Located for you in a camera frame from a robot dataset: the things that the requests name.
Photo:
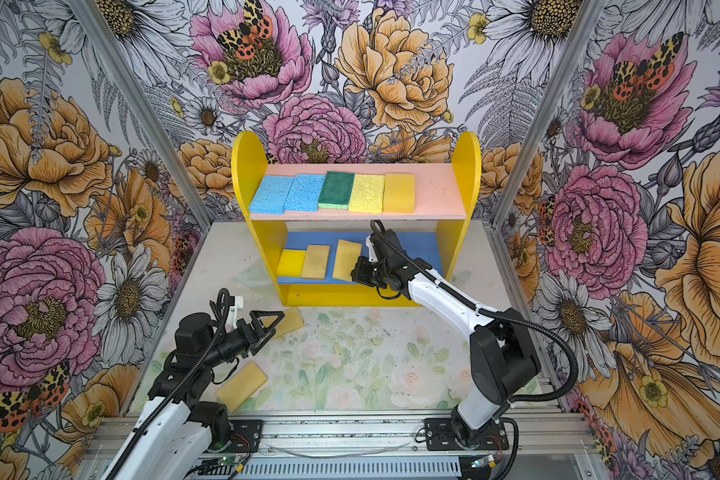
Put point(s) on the left aluminium frame post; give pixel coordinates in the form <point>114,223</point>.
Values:
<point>115,64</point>

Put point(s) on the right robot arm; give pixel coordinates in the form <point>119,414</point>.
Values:
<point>502,355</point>

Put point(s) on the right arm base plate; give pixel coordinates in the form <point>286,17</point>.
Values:
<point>450,434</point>

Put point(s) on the yellow shelf with coloured boards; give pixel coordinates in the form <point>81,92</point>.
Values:
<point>445,197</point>

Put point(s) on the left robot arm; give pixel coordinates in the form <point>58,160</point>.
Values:
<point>176,426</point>

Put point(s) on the light blue sponge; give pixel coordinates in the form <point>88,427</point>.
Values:
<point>271,195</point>

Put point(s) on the green scouring sponge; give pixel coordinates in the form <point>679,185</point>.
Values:
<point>336,190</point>

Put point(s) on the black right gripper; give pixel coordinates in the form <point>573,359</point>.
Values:
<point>359,272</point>

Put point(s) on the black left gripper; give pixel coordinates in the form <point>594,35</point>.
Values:
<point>260,335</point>

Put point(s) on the bright yellow square sponge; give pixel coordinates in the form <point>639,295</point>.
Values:
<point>291,263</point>

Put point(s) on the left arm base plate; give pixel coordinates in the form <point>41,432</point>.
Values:
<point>238,436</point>

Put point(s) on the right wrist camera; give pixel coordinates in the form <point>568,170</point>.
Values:
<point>372,256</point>

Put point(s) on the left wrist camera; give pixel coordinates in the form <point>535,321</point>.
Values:
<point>234,305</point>

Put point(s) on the speckled yellow sponge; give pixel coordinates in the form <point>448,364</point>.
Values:
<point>367,194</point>

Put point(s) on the aluminium frame post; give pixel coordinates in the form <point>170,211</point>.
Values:
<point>580,34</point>
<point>115,64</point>

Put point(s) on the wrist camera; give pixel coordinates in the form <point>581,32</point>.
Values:
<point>234,305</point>
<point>372,256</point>

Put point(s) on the right aluminium frame post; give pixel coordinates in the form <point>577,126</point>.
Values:
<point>580,34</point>

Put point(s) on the tan yellow sponge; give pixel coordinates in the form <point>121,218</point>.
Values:
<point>241,386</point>
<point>292,321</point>
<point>347,255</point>

